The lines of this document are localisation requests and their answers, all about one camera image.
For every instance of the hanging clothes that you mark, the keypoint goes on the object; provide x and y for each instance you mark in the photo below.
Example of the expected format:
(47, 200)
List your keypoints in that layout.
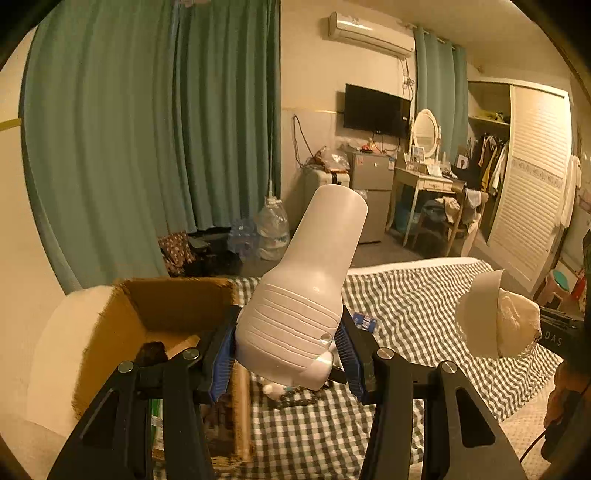
(487, 161)

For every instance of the small stool teal seat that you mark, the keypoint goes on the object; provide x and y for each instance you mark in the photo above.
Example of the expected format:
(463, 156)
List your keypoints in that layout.
(558, 284)

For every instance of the large white plastic bottle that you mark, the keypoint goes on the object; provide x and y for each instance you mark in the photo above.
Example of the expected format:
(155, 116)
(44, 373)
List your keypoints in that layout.
(300, 300)

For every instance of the pack of water bottles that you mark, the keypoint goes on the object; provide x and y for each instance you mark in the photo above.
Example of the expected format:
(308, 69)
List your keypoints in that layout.
(244, 235)

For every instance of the grey mini fridge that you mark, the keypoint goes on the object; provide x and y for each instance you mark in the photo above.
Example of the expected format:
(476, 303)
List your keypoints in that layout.
(376, 170)

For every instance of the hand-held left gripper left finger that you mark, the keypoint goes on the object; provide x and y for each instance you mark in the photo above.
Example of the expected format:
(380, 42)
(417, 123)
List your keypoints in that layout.
(221, 364)

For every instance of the green packet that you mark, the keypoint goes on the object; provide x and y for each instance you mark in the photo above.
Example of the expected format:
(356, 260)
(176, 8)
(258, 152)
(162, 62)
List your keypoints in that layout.
(157, 424)

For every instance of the narrow green curtain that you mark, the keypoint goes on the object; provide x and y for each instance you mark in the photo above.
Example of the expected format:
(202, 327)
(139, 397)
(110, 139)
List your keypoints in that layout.
(438, 92)

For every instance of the wooden chair with clothes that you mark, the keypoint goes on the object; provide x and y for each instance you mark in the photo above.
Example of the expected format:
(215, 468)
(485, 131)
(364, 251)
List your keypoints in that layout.
(461, 217)

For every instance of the large clear water jug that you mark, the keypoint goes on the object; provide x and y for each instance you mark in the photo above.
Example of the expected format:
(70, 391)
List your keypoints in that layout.
(273, 230)

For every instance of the small blue packet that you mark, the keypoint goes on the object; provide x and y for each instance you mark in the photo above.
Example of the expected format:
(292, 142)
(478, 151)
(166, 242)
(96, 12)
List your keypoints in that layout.
(364, 321)

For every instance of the white oval mirror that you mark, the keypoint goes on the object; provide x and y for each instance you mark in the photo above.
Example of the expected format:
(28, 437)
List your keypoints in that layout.
(425, 131)

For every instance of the black wall television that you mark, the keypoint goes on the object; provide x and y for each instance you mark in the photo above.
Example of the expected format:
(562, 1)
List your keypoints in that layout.
(376, 110)

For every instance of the person's right hand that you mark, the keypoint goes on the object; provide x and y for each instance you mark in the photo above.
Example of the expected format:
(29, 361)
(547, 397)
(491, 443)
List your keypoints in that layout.
(559, 392)

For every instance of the red canister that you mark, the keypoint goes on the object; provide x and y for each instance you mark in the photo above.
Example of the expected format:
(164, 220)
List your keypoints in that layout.
(579, 286)

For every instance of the wide green curtain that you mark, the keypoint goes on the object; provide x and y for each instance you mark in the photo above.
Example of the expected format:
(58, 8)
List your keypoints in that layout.
(138, 138)

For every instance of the white air conditioner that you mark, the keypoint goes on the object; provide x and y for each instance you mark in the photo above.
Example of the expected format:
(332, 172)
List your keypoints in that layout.
(369, 34)

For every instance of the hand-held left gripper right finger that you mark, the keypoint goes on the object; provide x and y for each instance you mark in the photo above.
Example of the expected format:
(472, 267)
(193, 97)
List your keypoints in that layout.
(349, 367)

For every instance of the checkered bed sheet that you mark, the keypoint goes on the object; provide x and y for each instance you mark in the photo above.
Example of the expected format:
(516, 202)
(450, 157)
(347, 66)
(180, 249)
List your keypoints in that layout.
(415, 323)

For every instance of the black shoes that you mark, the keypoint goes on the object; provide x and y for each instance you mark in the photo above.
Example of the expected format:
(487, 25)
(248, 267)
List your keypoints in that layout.
(212, 258)

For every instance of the brown patterned bag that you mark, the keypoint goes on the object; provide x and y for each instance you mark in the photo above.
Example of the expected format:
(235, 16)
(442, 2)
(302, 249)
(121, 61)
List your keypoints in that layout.
(175, 254)

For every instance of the white suitcase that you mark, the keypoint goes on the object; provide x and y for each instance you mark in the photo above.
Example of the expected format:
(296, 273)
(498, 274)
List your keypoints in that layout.
(310, 194)

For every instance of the clear plastic bag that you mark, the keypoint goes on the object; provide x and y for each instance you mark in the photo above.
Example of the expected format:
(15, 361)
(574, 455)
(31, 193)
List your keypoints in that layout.
(332, 159)

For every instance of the brown cardboard box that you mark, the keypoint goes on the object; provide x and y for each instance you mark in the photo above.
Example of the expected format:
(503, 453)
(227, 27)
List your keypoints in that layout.
(161, 304)

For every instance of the white louvered wardrobe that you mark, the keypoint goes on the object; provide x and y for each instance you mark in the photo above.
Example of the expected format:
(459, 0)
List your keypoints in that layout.
(531, 184)

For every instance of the dark fuzzy item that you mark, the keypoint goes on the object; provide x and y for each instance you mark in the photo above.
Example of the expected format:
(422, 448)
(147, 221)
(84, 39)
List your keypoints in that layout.
(152, 353)

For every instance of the white vanity desk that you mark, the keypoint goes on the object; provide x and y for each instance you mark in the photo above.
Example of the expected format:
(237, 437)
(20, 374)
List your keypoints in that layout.
(425, 182)

